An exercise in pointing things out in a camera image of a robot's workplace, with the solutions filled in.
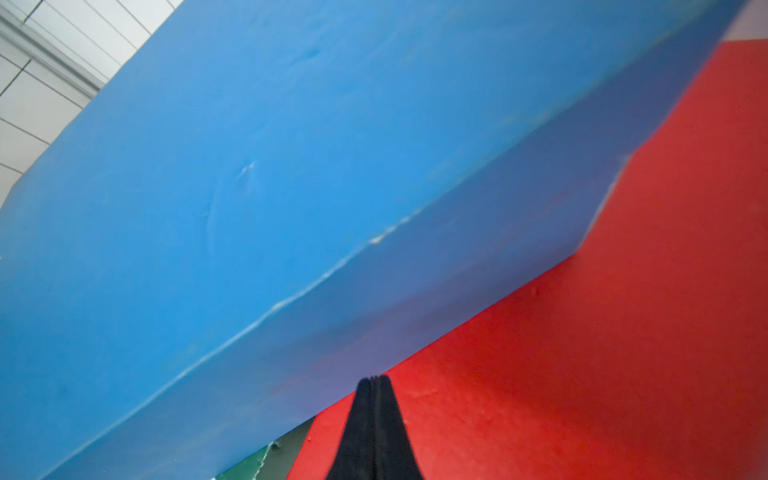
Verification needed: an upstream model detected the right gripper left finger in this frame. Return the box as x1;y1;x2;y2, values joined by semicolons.
326;378;375;480

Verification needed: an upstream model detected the blue shoebox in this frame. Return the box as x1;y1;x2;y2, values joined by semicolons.
1;1;743;479

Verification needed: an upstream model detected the green shoebox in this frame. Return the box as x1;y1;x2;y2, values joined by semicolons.
215;417;315;480

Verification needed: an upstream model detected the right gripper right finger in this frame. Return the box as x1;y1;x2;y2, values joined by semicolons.
373;375;424;480

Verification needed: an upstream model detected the red shoebox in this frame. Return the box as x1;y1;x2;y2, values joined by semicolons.
286;38;768;480

